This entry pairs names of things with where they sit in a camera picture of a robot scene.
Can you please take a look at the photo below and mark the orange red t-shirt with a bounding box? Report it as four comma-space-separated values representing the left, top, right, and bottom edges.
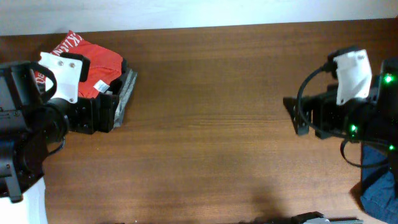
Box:
39, 31, 123, 103

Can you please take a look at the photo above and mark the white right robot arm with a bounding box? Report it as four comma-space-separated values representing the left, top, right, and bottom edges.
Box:
283, 46, 397, 223

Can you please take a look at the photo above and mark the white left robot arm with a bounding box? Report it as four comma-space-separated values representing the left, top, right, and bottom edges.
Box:
1, 52, 137, 223

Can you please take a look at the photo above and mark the black Nike garment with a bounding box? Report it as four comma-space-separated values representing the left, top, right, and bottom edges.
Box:
108, 58, 129, 95

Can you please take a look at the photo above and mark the grey folded garment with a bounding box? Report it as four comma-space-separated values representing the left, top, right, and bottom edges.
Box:
106, 68, 137, 129

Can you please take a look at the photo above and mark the dark blue garment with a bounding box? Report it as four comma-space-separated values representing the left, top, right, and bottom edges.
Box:
359, 144, 398, 224

